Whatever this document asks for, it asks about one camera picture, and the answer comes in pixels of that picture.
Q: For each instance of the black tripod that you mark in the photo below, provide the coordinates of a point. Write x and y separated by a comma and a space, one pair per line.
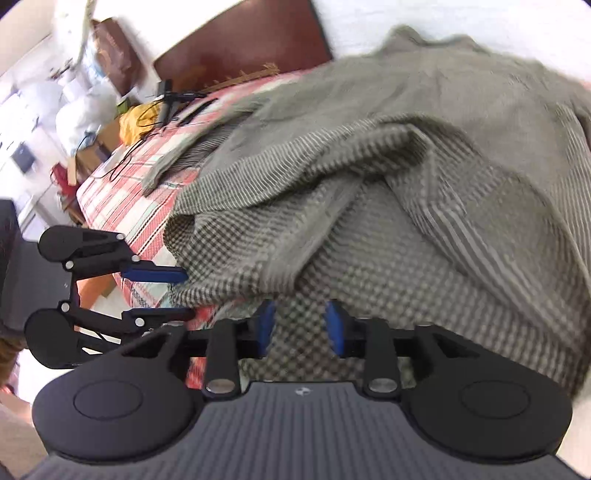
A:
166, 99

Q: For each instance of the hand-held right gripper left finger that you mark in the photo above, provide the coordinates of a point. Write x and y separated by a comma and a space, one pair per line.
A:
265, 323

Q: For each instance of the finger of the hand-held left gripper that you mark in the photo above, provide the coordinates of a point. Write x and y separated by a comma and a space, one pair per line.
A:
161, 314
157, 273

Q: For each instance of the yellow cloth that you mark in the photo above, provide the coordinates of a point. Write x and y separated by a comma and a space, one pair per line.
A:
131, 124

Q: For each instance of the cardboard box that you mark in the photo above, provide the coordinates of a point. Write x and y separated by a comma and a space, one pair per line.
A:
104, 138

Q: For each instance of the red plaid blanket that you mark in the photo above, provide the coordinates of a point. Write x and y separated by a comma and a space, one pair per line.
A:
120, 203

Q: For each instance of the white plastic bag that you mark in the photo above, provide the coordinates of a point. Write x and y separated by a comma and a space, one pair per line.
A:
87, 106

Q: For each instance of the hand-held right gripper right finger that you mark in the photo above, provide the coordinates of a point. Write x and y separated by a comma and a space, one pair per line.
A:
334, 327

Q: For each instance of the brown wooden board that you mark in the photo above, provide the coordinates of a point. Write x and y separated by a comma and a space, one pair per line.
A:
113, 50

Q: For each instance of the woven bamboo mat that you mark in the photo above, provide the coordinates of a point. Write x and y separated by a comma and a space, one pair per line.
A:
258, 71

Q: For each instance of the brown wooden headboard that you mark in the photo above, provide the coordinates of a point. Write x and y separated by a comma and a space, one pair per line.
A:
240, 41

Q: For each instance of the grey striped and checked shirt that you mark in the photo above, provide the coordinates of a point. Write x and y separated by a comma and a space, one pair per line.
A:
415, 138

